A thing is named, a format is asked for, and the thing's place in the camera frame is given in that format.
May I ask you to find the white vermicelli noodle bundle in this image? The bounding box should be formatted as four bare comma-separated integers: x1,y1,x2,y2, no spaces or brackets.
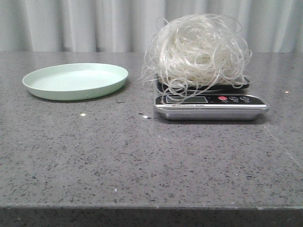
141,14,251,103

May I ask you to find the light green round plate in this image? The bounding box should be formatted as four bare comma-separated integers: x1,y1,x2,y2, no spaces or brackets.
23,63,128,101

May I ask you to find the black silver kitchen scale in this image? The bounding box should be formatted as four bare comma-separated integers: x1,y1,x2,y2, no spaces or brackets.
153,80,269,121

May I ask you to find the white pleated curtain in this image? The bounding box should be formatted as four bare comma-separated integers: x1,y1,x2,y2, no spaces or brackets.
0,0,303,52

